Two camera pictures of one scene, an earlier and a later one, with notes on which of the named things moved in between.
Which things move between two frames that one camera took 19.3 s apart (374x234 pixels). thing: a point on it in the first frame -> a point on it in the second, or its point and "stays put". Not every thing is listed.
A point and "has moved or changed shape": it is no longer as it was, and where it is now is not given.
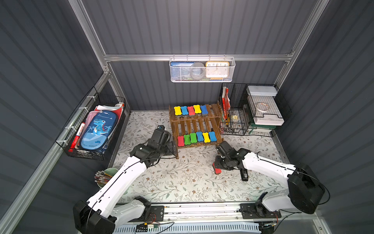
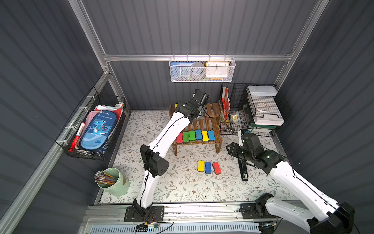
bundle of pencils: [101, 176] stays put
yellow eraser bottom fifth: [206, 137] stays put
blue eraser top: [204, 109] -> [208, 167]
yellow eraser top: [197, 108] has moved or changed shape
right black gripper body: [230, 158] -> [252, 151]
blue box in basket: [179, 69] stays put
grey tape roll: [197, 70] stays put
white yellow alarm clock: [217, 70] stays put
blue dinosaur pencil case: [99, 128] stays put
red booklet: [226, 102] stays put
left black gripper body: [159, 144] -> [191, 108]
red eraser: [217, 170] stays put
